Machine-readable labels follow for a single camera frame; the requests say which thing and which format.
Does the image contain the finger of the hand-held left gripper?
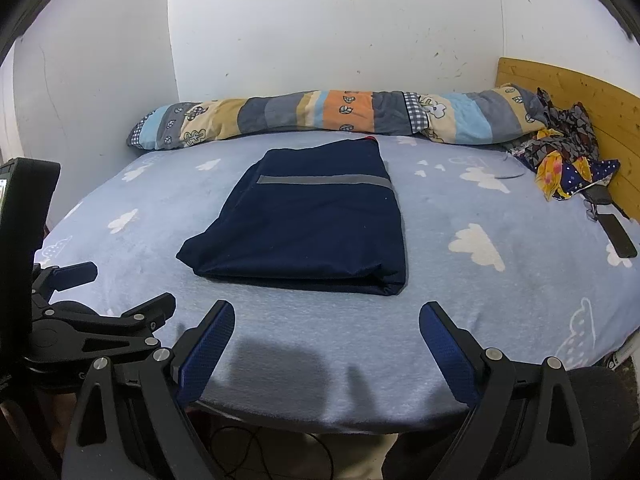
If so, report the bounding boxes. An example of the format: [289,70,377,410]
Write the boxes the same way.
[34,261,98,302]
[75,292,177,356]

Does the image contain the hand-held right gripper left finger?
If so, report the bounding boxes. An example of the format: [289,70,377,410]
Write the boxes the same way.
[60,300,236,480]

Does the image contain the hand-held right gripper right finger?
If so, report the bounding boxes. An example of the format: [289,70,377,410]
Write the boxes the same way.
[419,301,593,480]

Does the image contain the navy work jacket red collar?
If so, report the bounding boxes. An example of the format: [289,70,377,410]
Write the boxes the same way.
[176,136,408,297]

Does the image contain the light blue cloud bed sheet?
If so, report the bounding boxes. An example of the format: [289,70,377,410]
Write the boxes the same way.
[37,130,640,433]

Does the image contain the dark round object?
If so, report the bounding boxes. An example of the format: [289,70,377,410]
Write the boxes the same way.
[565,366,633,466]

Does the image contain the black phone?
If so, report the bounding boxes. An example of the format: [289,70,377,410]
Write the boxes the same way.
[602,214,638,259]

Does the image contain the colourful patterned cloth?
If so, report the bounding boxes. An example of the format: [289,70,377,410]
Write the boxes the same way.
[505,87,621,202]

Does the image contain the rolled patchwork quilt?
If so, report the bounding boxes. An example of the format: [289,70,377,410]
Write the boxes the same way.
[126,84,548,151]

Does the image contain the wooden headboard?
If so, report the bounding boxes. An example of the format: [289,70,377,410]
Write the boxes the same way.
[495,57,640,241]

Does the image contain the black floor cable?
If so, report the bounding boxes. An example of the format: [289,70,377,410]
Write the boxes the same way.
[210,425,333,480]

